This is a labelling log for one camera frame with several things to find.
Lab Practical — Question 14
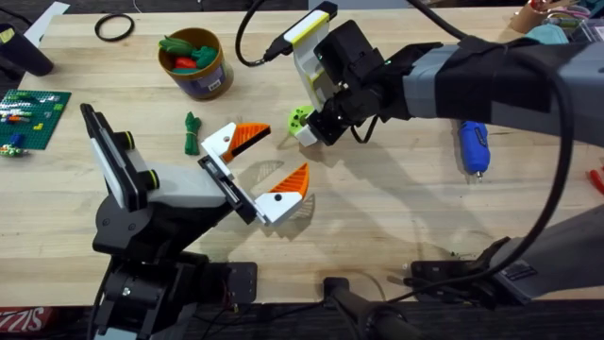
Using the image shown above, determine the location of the black camera pole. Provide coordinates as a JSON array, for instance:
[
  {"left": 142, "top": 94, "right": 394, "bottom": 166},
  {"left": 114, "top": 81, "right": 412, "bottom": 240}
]
[{"left": 323, "top": 277, "right": 426, "bottom": 340}]

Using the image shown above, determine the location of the green disc with holes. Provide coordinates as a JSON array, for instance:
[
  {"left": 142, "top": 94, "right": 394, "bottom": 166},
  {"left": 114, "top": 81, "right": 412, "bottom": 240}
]
[{"left": 287, "top": 104, "right": 315, "bottom": 139}]

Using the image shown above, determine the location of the thin black cable loop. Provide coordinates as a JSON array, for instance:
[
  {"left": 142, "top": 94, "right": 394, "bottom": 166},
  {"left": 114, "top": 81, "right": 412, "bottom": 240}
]
[{"left": 350, "top": 114, "right": 381, "bottom": 145}]

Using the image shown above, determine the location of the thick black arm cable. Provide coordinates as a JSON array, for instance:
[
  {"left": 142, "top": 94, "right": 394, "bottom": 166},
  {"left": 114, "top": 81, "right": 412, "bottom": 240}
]
[{"left": 389, "top": 0, "right": 577, "bottom": 306}]

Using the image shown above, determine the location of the red and white packet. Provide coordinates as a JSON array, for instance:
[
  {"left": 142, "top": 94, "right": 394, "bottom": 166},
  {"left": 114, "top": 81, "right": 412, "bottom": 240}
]
[{"left": 0, "top": 306, "right": 57, "bottom": 334}]

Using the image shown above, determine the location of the black rubber ring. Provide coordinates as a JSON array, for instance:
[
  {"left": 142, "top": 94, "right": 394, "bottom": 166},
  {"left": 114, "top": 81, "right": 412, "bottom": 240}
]
[{"left": 93, "top": 12, "right": 137, "bottom": 43}]

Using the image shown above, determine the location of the left wrist upright plate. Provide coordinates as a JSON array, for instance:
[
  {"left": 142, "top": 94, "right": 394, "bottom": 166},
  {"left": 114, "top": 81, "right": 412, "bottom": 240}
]
[{"left": 78, "top": 102, "right": 161, "bottom": 214}]

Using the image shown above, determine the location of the green board with blocks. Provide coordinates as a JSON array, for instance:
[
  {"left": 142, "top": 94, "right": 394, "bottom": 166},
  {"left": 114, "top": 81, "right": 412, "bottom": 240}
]
[{"left": 0, "top": 89, "right": 73, "bottom": 159}]

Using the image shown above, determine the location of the right wrist upright plate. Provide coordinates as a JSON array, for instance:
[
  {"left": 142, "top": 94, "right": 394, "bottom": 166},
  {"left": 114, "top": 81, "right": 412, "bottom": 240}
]
[{"left": 271, "top": 0, "right": 342, "bottom": 113}]

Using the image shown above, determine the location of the red handled tool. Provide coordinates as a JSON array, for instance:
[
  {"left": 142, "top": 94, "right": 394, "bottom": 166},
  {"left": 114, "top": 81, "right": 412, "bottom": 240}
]
[{"left": 586, "top": 166, "right": 604, "bottom": 196}]

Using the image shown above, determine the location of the brown cardboard tape roll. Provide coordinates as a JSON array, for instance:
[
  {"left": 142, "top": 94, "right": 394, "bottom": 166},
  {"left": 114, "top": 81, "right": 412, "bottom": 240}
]
[{"left": 509, "top": 0, "right": 575, "bottom": 35}]

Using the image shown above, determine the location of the brown tub with toys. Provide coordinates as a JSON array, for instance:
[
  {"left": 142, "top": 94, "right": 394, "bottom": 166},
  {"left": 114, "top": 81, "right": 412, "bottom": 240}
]
[{"left": 157, "top": 26, "right": 235, "bottom": 101}]

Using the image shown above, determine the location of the green toy vegetable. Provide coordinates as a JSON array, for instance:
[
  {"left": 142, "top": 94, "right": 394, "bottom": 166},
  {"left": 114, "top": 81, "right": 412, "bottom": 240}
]
[{"left": 183, "top": 110, "right": 203, "bottom": 157}]

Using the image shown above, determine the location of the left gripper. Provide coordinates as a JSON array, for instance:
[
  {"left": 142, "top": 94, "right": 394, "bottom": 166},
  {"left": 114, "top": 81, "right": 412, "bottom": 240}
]
[{"left": 92, "top": 122, "right": 311, "bottom": 259}]

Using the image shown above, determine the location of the teal cloth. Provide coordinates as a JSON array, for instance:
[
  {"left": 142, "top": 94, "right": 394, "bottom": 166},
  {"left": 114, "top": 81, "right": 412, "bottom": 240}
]
[{"left": 524, "top": 23, "right": 571, "bottom": 46}]

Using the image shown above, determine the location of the white paper sheet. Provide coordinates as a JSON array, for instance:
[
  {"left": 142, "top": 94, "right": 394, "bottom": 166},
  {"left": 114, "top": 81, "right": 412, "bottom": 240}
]
[{"left": 23, "top": 1, "right": 72, "bottom": 48}]

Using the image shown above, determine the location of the black rail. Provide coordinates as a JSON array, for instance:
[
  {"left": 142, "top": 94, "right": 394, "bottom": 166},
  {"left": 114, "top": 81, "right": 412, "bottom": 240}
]
[{"left": 0, "top": 299, "right": 604, "bottom": 340}]

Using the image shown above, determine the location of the clear plastic box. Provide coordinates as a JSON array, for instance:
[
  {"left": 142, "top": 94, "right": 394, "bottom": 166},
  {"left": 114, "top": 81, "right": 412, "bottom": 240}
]
[{"left": 568, "top": 17, "right": 604, "bottom": 44}]

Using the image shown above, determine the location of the blue electric screwdriver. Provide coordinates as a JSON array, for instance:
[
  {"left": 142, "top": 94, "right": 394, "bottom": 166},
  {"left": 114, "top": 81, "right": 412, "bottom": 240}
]
[{"left": 458, "top": 120, "right": 493, "bottom": 181}]

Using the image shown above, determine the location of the black camera cable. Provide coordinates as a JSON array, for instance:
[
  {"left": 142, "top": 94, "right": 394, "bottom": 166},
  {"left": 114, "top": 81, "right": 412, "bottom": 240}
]
[{"left": 234, "top": 0, "right": 284, "bottom": 68}]

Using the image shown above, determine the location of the black cylinder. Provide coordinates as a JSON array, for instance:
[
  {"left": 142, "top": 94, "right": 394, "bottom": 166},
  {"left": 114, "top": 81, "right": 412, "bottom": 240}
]
[{"left": 0, "top": 22, "right": 56, "bottom": 79}]

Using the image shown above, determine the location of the wrist upright plate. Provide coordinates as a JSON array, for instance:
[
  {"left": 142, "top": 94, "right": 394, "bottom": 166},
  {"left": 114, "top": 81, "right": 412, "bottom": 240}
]
[
  {"left": 78, "top": 102, "right": 161, "bottom": 214},
  {"left": 271, "top": 0, "right": 342, "bottom": 113}
]

